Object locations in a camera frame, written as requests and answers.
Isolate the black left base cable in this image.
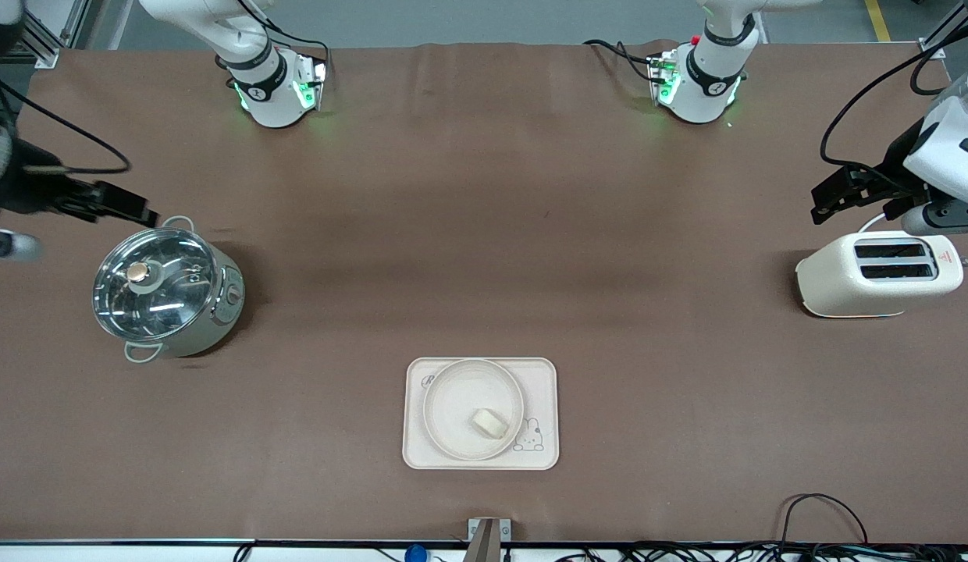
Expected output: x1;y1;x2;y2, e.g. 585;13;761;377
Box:
584;38;658;84

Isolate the grey metal camera bracket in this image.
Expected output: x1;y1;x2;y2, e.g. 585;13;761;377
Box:
465;517;513;562

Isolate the cream two-slot toaster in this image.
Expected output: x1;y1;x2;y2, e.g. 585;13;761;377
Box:
795;229;968;319

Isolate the white steamed bun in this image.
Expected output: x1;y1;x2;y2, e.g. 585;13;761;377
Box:
472;408;509;439

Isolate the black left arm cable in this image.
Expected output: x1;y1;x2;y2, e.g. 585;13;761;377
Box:
820;0;968;176

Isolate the aluminium frame post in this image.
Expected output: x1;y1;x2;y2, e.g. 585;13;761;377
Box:
920;0;968;62
0;0;91;69

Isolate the brown table mat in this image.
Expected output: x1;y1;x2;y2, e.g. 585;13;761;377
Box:
0;39;968;545

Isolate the black cable bundle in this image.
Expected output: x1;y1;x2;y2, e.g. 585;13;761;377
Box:
233;542;968;562

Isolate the cream rabbit print tray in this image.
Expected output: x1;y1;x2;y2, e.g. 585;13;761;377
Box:
402;357;561;471

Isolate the black looped cable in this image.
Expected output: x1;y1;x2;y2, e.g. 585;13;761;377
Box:
775;493;872;547

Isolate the glass pot lid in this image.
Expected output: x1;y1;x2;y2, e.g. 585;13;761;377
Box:
92;227;219;344

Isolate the round cream plate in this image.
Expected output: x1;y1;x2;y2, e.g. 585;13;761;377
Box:
422;358;525;462

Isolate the pale green electric pot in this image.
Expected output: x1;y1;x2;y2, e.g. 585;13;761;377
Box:
92;215;247;365

